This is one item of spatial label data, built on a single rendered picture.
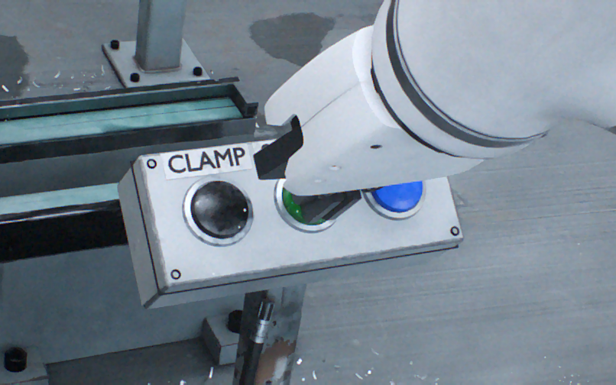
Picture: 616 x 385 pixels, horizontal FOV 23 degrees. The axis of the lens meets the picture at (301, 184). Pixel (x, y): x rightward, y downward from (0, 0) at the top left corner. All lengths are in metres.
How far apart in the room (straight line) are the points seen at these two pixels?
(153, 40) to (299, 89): 0.72
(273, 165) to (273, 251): 0.09
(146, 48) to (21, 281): 0.41
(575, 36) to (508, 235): 0.76
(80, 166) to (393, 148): 0.50
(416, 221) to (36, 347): 0.34
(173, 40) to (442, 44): 0.83
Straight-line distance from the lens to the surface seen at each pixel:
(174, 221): 0.75
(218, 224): 0.75
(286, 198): 0.77
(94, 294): 1.03
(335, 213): 0.76
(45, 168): 1.09
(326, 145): 0.63
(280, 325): 0.84
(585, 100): 0.54
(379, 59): 0.59
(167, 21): 1.36
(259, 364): 0.86
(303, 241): 0.77
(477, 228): 1.25
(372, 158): 0.64
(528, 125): 0.57
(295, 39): 1.47
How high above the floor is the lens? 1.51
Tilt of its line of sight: 34 degrees down
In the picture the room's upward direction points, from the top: 9 degrees clockwise
